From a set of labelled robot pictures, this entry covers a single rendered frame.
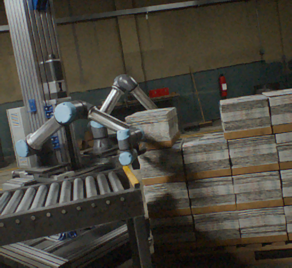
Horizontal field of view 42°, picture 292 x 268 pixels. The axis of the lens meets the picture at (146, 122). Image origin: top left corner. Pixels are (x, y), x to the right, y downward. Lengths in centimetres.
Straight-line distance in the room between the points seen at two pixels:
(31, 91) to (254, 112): 156
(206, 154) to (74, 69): 683
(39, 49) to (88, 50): 623
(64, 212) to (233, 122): 121
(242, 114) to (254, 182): 43
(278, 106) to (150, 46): 699
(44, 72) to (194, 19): 705
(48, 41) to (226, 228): 179
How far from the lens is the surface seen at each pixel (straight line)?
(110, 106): 306
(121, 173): 224
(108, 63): 908
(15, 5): 300
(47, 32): 295
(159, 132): 247
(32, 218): 177
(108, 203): 175
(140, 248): 184
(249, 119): 245
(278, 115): 247
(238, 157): 248
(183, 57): 941
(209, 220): 260
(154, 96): 856
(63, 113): 225
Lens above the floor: 127
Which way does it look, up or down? 6 degrees down
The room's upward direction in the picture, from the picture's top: 9 degrees counter-clockwise
